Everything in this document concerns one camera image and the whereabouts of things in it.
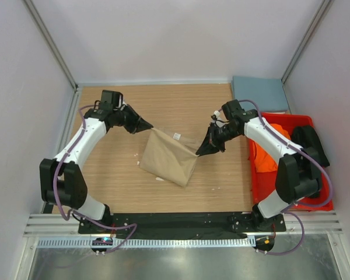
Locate left aluminium frame post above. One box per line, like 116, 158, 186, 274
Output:
22, 0, 78, 92

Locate aluminium front rail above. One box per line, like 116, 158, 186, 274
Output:
23, 211, 343, 237

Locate right aluminium frame post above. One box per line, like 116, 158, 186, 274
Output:
281, 0, 334, 85

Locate orange t shirt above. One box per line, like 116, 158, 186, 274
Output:
251, 124, 291, 173

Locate black t shirt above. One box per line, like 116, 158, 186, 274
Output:
290, 124, 331, 199

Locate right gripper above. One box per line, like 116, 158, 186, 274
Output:
197, 122, 241, 157

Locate beige t shirt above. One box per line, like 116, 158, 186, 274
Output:
139, 128, 201, 187

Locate slotted cable duct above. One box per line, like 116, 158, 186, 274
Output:
37, 236, 256, 249

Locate aluminium frame post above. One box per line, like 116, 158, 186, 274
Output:
22, 0, 78, 92
281, 0, 334, 85

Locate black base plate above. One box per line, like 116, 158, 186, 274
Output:
78, 212, 287, 234

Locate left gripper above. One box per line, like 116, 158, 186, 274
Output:
113, 104, 153, 134

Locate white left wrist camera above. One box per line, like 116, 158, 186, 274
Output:
117, 93, 127, 110

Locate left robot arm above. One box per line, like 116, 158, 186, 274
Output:
39, 90, 153, 233

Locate folded blue t shirt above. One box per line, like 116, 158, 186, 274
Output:
231, 76, 289, 113

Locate red plastic bin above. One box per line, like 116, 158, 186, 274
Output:
248, 113, 333, 211

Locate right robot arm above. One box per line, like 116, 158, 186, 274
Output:
196, 100, 323, 231

